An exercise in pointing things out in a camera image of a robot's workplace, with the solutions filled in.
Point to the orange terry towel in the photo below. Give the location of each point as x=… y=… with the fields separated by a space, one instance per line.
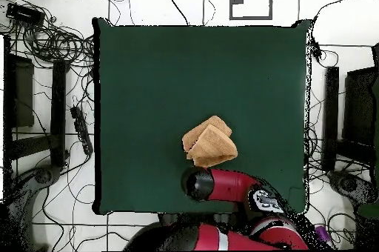
x=211 y=145

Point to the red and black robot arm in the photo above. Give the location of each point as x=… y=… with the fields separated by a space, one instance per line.
x=234 y=185

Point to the black flat box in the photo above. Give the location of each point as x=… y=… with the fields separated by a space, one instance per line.
x=25 y=14

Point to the dark green table cloth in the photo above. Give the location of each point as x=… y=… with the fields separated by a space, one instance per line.
x=177 y=80

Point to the black power strip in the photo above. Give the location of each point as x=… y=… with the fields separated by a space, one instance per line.
x=81 y=129

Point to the grey curved stand base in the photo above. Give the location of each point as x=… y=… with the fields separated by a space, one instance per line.
x=349 y=183
x=44 y=175

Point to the small purple cylinder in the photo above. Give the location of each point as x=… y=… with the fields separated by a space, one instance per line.
x=322 y=232

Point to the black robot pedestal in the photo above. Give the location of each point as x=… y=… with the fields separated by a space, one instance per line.
x=168 y=218

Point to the grey square floor frame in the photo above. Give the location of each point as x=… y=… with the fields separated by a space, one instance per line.
x=251 y=18

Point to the black metal frame stand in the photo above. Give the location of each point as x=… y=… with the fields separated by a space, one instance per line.
x=58 y=100
x=331 y=100

